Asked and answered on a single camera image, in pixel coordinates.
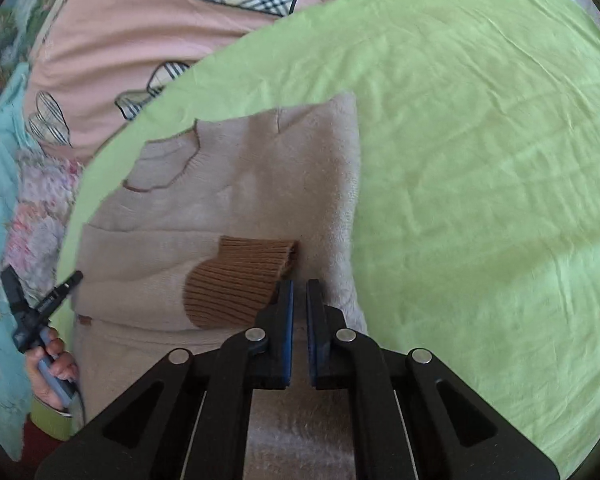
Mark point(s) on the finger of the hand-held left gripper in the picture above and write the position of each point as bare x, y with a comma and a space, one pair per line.
11, 282
62, 291

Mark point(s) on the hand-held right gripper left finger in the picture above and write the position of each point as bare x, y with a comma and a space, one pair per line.
287, 340

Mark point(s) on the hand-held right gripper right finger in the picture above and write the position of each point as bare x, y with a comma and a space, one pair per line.
312, 350

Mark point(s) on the beige knit sweater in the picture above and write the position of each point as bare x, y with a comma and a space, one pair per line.
280, 185

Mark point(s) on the person's left hand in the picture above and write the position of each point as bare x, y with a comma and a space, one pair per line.
62, 366

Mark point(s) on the purple floral ruffled pillow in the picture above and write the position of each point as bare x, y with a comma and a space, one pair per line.
40, 200

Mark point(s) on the light green bed sheet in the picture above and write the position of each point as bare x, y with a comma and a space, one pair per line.
480, 160

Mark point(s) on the pink quilt with plaid hearts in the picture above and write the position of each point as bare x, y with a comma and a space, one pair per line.
130, 35

